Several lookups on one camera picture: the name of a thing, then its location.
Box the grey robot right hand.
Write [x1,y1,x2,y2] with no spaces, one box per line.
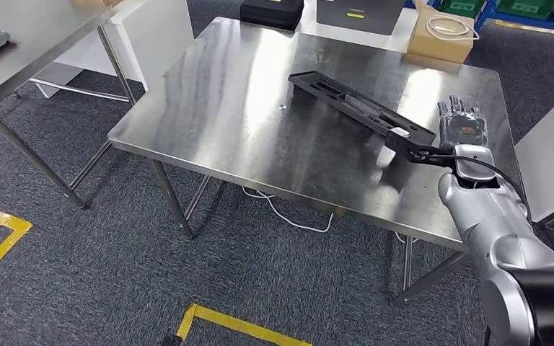
[436,94,490,149]

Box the black plastic plate bracket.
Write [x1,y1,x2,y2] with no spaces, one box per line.
[288,70,437,146]

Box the green plastic crate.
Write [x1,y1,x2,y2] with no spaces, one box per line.
[496,0,554,21]
[438,0,487,19]

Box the dark grey laptop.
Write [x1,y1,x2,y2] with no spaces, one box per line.
[316,0,407,37]

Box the black case with yellow label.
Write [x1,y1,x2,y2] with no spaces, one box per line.
[239,0,305,32]

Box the yellow floor tape square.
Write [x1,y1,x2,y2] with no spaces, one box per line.
[0,200,33,291]
[175,303,314,346]

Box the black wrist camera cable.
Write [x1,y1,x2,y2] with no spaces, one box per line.
[451,155,534,226]

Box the white coiled cable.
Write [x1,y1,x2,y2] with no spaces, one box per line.
[425,14,480,42]

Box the blue rack frame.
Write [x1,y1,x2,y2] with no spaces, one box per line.
[473,0,498,30]

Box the white floor cable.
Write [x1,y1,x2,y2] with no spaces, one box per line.
[241,185,419,245]

